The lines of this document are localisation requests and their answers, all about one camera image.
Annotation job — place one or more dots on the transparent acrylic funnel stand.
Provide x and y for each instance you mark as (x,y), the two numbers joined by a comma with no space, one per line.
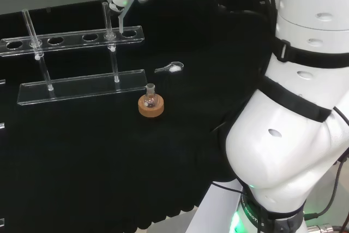
(81,88)

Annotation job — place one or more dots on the grey metal base plate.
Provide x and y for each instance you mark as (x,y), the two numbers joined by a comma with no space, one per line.
(215,211)

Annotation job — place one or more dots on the clear glass weighing funnel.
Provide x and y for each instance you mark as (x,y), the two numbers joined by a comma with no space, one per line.
(174,67)

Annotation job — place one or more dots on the black cloth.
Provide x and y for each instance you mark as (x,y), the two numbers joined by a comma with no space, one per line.
(81,162)

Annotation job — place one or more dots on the small glass round-bottom flask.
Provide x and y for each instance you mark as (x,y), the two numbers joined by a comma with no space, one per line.
(150,99)

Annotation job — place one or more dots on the clear plastic funnel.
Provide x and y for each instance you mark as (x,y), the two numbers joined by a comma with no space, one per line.
(128,3)

